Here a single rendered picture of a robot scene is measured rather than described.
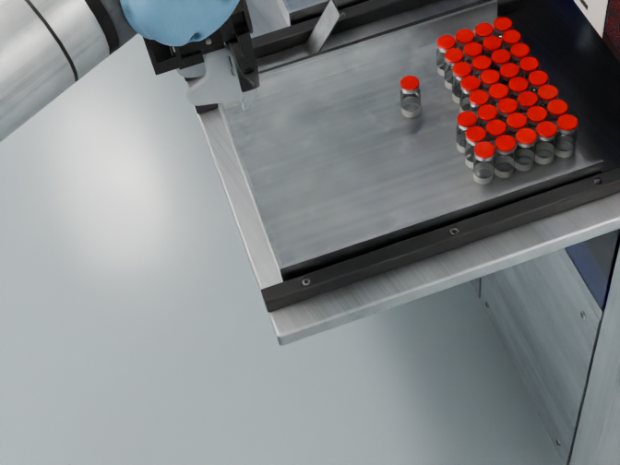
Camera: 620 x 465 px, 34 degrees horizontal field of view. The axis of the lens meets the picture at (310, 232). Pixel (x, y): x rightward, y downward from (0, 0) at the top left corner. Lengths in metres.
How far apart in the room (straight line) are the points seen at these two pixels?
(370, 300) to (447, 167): 0.18
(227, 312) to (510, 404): 0.59
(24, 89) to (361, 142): 0.65
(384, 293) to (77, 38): 0.55
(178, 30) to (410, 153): 0.60
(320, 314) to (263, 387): 0.98
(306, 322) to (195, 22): 0.51
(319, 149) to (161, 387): 0.99
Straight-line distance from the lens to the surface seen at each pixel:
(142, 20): 0.51
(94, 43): 0.52
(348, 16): 1.22
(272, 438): 1.91
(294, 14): 1.21
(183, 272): 2.12
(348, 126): 1.12
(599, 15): 1.05
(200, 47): 0.79
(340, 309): 0.99
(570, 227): 1.04
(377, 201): 1.05
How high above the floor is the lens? 1.72
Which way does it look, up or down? 54 degrees down
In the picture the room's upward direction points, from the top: 12 degrees counter-clockwise
